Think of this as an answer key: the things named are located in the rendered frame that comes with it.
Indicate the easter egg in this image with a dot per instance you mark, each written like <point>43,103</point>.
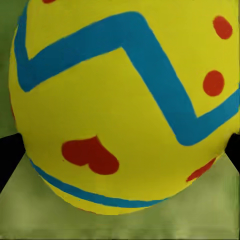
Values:
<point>122,104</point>

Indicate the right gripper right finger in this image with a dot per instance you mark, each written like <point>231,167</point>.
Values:
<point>232,150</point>

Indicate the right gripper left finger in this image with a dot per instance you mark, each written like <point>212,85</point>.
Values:
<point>12,150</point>

